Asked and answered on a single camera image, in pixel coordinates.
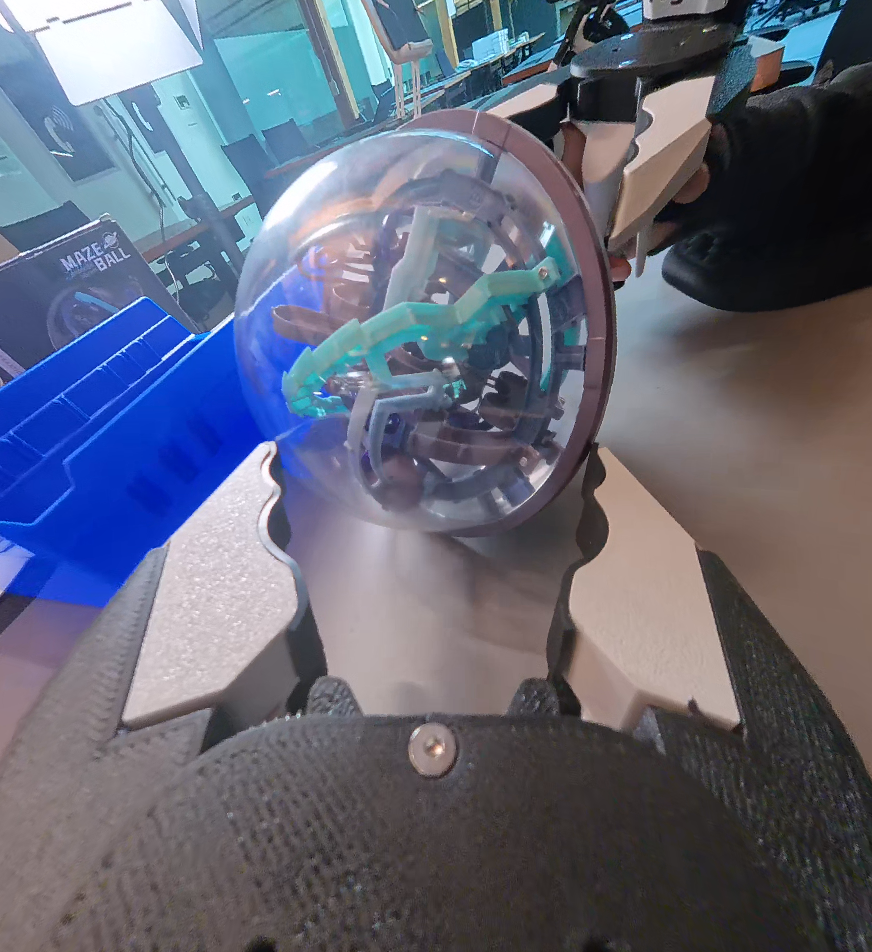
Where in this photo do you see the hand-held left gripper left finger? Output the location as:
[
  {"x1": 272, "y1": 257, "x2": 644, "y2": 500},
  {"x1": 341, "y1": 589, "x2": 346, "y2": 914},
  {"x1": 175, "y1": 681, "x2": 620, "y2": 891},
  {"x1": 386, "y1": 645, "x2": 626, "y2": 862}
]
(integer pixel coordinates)
[{"x1": 121, "y1": 441, "x2": 325, "y2": 730}]

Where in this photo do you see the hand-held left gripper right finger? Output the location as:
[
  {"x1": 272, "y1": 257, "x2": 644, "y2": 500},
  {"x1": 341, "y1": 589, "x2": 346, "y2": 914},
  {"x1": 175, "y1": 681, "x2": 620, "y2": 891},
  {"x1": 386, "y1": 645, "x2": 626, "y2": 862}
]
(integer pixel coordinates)
[{"x1": 548, "y1": 447, "x2": 745, "y2": 733}]

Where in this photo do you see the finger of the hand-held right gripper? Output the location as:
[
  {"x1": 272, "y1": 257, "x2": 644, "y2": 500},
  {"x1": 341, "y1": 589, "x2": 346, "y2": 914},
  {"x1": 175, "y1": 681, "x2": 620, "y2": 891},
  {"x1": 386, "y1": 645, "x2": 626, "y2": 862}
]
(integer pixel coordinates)
[
  {"x1": 582, "y1": 72, "x2": 719, "y2": 281},
  {"x1": 484, "y1": 81, "x2": 571, "y2": 129}
]

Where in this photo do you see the clear plastic maze ball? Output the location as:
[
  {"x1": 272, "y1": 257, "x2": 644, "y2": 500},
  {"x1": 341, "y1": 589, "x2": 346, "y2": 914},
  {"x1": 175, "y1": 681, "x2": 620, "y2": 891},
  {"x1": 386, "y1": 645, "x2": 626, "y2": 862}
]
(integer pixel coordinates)
[{"x1": 233, "y1": 109, "x2": 617, "y2": 536}]

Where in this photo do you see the dark blue maze ball box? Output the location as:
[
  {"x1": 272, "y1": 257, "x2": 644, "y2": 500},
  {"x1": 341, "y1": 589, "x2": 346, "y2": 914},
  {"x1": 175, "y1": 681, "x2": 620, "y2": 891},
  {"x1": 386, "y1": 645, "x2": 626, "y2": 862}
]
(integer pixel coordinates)
[{"x1": 0, "y1": 218, "x2": 196, "y2": 412}]

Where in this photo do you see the person's right hand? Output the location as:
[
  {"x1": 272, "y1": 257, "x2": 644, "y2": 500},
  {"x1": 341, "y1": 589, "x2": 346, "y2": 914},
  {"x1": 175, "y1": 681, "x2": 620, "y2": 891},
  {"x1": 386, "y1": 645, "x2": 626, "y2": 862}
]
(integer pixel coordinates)
[{"x1": 609, "y1": 161, "x2": 713, "y2": 287}]

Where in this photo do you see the blue plastic bin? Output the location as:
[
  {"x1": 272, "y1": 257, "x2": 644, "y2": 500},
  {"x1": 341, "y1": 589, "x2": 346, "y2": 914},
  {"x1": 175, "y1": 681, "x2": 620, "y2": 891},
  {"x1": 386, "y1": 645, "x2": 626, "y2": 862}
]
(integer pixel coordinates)
[{"x1": 0, "y1": 295, "x2": 285, "y2": 603}]

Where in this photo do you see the white light panel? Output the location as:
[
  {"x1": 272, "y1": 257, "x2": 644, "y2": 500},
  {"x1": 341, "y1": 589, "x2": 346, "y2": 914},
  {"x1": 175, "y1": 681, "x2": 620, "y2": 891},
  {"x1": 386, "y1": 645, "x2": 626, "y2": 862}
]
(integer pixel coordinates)
[{"x1": 0, "y1": 0, "x2": 206, "y2": 108}]

